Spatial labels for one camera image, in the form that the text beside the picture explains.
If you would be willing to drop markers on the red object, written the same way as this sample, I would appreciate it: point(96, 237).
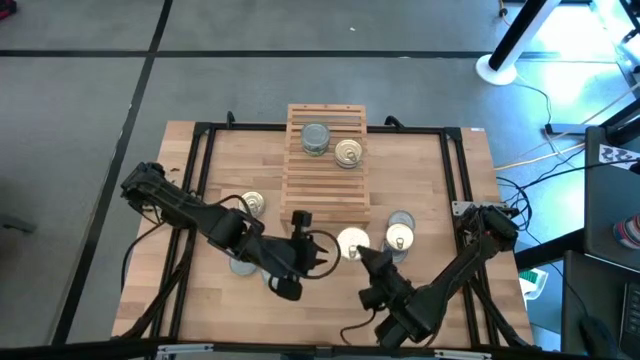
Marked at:
point(6, 9)

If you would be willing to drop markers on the black keyboard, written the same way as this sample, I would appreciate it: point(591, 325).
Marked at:
point(632, 310)

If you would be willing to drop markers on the white fan stand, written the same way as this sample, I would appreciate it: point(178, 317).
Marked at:
point(495, 74)

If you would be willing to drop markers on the colourful striped round object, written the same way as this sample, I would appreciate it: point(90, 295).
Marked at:
point(629, 234)

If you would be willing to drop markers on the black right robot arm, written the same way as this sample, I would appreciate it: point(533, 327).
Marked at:
point(450, 280)

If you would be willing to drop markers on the black computer mouse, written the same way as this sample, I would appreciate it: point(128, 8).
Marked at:
point(597, 335)

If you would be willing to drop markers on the silver metal bracket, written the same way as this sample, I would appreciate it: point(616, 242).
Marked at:
point(462, 354)
point(185, 349)

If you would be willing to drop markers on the gold-top blue label can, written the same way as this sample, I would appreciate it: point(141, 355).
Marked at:
point(350, 237)
point(348, 153)
point(254, 202)
point(399, 237)

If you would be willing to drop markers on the black table clamp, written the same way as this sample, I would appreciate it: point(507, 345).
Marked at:
point(230, 120)
point(394, 121)

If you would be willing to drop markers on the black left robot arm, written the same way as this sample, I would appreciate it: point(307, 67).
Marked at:
point(175, 205)

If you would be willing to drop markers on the green and white box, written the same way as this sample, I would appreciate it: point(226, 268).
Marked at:
point(531, 280)

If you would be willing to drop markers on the black desk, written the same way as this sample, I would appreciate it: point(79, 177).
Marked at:
point(610, 210)

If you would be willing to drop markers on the white black patterned sheet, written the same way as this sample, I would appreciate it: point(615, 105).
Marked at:
point(617, 156)

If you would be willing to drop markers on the black aluminium table frame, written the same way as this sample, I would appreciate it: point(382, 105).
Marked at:
point(250, 127)

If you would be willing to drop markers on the black floor stand bar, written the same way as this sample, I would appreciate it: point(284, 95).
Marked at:
point(570, 129)

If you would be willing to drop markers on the wooden slatted shelf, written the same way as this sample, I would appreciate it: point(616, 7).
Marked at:
point(325, 195)

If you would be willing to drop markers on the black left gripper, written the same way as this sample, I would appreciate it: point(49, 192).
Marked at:
point(287, 257)

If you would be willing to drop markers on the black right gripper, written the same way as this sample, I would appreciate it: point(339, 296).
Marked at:
point(387, 292)

